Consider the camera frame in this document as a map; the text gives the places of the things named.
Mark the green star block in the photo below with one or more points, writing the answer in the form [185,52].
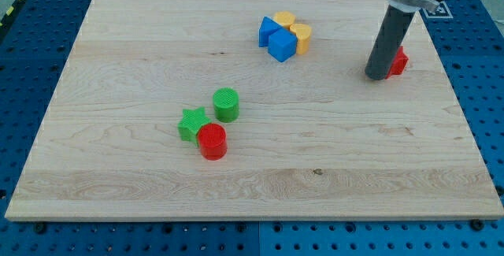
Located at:
[191,123]

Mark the red star block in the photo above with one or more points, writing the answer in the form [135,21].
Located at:
[399,63]

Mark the green cylinder block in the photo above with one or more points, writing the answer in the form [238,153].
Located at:
[226,104]

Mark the red cylinder block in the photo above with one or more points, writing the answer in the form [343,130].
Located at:
[212,140]

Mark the blue cube block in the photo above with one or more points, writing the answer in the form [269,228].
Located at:
[282,44]

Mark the wooden board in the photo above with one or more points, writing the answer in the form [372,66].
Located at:
[315,138]

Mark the blue triangle block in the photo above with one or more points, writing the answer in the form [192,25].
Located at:
[267,28]

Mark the yellow heart block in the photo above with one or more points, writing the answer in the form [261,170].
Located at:
[303,34]

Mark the yellow hexagon block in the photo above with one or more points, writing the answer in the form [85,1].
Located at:
[284,19]

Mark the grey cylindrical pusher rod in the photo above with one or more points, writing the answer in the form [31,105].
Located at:
[391,34]

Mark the white fiducial marker tag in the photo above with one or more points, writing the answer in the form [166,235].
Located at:
[441,12]

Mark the black yellow hazard tape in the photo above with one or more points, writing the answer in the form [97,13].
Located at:
[11,13]

